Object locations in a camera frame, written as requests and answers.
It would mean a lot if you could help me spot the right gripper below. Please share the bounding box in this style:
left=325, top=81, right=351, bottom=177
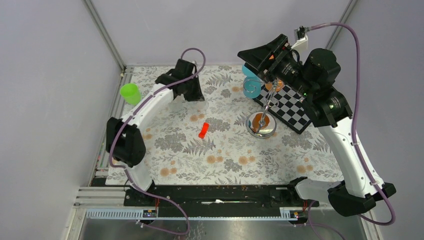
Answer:
left=237, top=33, right=315, bottom=98

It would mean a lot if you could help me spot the blue wine glass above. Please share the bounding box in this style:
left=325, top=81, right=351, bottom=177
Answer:
left=241, top=65, right=263, bottom=99

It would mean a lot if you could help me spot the orange wine glass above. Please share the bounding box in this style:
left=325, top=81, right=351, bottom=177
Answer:
left=264, top=80, right=284, bottom=92

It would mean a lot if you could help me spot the green wine glass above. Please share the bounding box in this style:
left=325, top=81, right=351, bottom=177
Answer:
left=119, top=83, right=142, bottom=106

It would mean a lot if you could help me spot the clear wine glass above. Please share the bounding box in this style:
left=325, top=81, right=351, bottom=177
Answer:
left=168, top=96, right=185, bottom=112
left=189, top=100, right=209, bottom=112

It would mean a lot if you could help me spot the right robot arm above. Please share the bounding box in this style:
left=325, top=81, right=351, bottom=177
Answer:
left=237, top=34, right=396, bottom=217

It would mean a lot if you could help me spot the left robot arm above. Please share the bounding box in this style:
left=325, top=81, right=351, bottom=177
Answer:
left=105, top=59, right=205, bottom=206

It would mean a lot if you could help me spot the chrome wine glass rack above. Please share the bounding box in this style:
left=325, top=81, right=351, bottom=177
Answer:
left=242, top=74, right=307, bottom=139

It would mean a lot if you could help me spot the small red block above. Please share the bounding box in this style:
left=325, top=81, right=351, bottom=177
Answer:
left=198, top=122, right=210, bottom=139

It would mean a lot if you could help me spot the floral tablecloth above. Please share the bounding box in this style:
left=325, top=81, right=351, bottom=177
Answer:
left=142, top=65, right=343, bottom=185

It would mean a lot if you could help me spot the black white checkerboard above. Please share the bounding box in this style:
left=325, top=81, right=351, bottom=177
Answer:
left=252, top=81, right=319, bottom=135

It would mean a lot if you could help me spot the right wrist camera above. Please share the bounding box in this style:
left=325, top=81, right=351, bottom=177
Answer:
left=291, top=26, right=310, bottom=53

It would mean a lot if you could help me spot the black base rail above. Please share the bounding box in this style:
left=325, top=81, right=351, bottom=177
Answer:
left=123, top=185, right=320, bottom=218

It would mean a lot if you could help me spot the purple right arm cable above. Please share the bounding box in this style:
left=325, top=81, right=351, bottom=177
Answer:
left=306, top=22, right=397, bottom=240

